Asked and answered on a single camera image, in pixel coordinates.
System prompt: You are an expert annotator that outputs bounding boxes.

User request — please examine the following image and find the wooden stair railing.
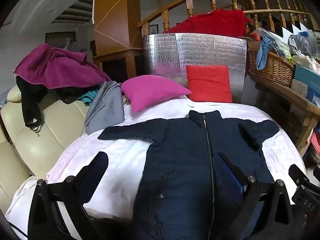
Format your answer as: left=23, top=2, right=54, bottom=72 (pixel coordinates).
left=137, top=0, right=320, bottom=38

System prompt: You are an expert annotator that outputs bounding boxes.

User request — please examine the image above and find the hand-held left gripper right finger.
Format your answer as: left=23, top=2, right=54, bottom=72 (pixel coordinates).
left=214, top=152, right=295, bottom=240

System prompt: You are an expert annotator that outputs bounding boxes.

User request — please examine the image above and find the magenta fleece garment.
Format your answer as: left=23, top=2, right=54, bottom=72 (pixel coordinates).
left=14, top=43, right=113, bottom=90

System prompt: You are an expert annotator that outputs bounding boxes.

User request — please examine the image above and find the white pink blanket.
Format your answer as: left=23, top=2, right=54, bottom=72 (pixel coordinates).
left=5, top=95, right=307, bottom=230

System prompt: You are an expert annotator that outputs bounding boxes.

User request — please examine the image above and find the wooden column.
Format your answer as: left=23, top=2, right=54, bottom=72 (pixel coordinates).
left=92, top=0, right=144, bottom=80

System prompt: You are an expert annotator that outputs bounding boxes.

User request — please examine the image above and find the grey garment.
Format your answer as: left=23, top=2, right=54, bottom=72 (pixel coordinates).
left=84, top=80, right=125, bottom=135

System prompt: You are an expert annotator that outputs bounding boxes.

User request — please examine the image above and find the cream leather sofa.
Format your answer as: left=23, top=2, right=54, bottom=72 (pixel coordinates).
left=0, top=84, right=100, bottom=208

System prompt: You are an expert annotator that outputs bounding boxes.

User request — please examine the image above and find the silver foil insulation board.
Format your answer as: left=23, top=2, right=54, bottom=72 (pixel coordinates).
left=142, top=32, right=248, bottom=104

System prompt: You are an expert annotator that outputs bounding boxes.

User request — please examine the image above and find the blue cardboard box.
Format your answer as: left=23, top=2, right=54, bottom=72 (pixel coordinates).
left=294, top=65, right=320, bottom=103

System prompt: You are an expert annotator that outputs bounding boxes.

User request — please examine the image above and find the teal garment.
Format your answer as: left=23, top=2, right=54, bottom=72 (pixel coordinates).
left=76, top=91, right=98, bottom=107

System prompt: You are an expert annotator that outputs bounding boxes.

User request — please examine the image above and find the navy zip jacket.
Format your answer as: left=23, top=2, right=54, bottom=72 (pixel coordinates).
left=97, top=110, right=280, bottom=240

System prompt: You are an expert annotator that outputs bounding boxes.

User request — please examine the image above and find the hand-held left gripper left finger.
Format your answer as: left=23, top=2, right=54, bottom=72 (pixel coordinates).
left=27, top=151, right=109, bottom=240

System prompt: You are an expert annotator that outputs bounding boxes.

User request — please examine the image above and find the cream plastic bag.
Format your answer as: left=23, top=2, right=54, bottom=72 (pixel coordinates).
left=292, top=54, right=320, bottom=72

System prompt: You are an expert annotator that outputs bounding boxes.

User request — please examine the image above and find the red cloth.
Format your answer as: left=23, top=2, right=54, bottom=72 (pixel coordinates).
left=162, top=9, right=252, bottom=38

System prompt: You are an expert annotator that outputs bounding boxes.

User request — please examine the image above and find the yellow green item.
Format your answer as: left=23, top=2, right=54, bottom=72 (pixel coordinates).
left=277, top=46, right=293, bottom=60

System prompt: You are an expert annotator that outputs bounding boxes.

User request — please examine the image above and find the wicker basket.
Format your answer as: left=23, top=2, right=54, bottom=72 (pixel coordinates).
left=249, top=50, right=297, bottom=88

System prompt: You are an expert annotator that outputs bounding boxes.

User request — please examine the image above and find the blue cloth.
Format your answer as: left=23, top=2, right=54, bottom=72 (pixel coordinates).
left=255, top=36, right=277, bottom=70

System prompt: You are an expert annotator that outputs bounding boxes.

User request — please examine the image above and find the black garment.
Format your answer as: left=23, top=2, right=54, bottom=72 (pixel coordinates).
left=15, top=76, right=83, bottom=132

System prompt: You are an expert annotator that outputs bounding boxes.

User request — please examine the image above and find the magenta pillow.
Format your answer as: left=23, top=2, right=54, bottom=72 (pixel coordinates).
left=121, top=75, right=193, bottom=113

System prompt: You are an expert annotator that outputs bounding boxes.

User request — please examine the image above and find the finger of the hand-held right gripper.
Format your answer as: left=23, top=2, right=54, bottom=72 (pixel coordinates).
left=288, top=164, right=311, bottom=188

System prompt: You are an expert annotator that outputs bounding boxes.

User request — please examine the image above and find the red pillow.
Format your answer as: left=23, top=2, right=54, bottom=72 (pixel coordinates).
left=185, top=65, right=233, bottom=103

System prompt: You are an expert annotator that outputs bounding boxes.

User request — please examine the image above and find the dark plastic bag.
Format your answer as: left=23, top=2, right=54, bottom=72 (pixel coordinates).
left=287, top=34, right=312, bottom=55

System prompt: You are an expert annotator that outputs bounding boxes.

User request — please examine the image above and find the coral folded cloth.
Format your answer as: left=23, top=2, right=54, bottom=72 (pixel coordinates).
left=308, top=129, right=320, bottom=159

